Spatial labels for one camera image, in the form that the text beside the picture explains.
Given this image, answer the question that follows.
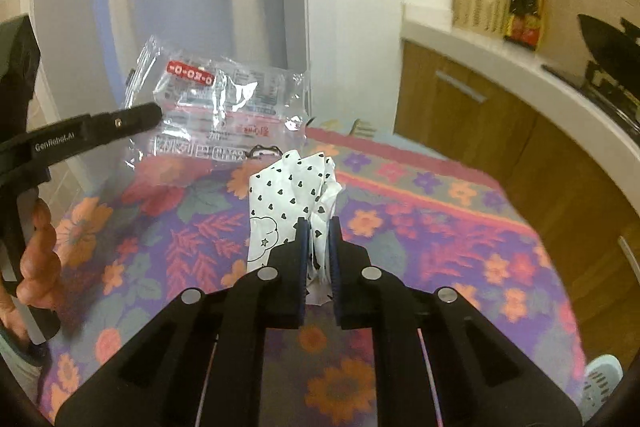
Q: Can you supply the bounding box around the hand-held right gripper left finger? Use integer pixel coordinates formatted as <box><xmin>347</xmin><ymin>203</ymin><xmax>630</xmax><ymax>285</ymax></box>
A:
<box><xmin>54</xmin><ymin>217</ymin><xmax>311</xmax><ymax>427</ymax></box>

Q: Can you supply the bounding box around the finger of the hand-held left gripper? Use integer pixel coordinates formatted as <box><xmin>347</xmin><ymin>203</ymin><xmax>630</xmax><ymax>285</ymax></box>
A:
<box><xmin>0</xmin><ymin>102</ymin><xmax>163</xmax><ymax>188</ymax></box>

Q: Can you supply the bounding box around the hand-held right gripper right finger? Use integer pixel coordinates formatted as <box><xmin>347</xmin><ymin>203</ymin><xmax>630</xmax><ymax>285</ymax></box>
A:
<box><xmin>327</xmin><ymin>216</ymin><xmax>583</xmax><ymax>427</ymax></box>

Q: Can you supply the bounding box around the white heart print paper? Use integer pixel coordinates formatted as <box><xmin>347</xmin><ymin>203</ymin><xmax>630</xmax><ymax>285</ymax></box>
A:
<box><xmin>247</xmin><ymin>150</ymin><xmax>343</xmax><ymax>305</ymax></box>

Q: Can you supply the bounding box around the clear plastic wrapper red label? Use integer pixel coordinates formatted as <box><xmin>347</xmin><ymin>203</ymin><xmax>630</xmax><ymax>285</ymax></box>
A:
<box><xmin>122</xmin><ymin>34</ymin><xmax>308</xmax><ymax>188</ymax></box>

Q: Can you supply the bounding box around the teal plastic basket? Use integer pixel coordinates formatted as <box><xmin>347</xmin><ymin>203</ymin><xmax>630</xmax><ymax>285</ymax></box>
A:
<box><xmin>575</xmin><ymin>354</ymin><xmax>623</xmax><ymax>423</ymax></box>

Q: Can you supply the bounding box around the person's left forearm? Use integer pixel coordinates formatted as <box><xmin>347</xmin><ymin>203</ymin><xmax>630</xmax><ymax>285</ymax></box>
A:
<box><xmin>0</xmin><ymin>327</ymin><xmax>46</xmax><ymax>403</ymax></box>

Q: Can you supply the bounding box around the person's left hand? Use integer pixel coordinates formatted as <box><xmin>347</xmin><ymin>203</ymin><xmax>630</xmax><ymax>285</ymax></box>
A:
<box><xmin>0</xmin><ymin>197</ymin><xmax>63</xmax><ymax>340</ymax></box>

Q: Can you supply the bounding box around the floral tablecloth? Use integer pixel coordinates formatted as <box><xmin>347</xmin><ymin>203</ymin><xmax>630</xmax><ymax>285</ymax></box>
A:
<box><xmin>37</xmin><ymin>127</ymin><xmax>588</xmax><ymax>427</ymax></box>

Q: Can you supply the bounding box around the wooden chair back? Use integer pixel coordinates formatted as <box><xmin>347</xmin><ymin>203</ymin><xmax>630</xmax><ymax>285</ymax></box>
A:
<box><xmin>345</xmin><ymin>119</ymin><xmax>378</xmax><ymax>138</ymax></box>

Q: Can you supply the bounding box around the wooden kitchen cabinet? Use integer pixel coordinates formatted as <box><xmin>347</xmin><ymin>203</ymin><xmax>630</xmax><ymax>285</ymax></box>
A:
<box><xmin>395</xmin><ymin>39</ymin><xmax>640</xmax><ymax>358</ymax></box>

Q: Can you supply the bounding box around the white countertop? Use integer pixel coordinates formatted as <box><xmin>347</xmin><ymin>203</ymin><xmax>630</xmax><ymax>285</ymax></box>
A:
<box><xmin>400</xmin><ymin>2</ymin><xmax>640</xmax><ymax>142</ymax></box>

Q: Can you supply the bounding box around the beige woven basket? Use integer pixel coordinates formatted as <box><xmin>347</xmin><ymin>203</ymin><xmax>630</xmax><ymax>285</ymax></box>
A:
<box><xmin>452</xmin><ymin>0</ymin><xmax>512</xmax><ymax>38</ymax></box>

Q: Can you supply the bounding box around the dark sauce bottle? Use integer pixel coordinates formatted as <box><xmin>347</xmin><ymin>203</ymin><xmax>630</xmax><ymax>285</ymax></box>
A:
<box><xmin>504</xmin><ymin>0</ymin><xmax>526</xmax><ymax>42</ymax></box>
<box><xmin>520</xmin><ymin>0</ymin><xmax>549</xmax><ymax>52</ymax></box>

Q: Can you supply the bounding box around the black gas stove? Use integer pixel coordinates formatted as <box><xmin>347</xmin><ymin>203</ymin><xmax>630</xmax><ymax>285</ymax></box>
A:
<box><xmin>542</xmin><ymin>59</ymin><xmax>640</xmax><ymax>135</ymax></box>

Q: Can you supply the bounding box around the metal cabinet handle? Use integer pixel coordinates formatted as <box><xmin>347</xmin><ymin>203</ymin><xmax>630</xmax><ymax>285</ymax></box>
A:
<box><xmin>434</xmin><ymin>71</ymin><xmax>487</xmax><ymax>104</ymax></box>
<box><xmin>617</xmin><ymin>236</ymin><xmax>640</xmax><ymax>283</ymax></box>

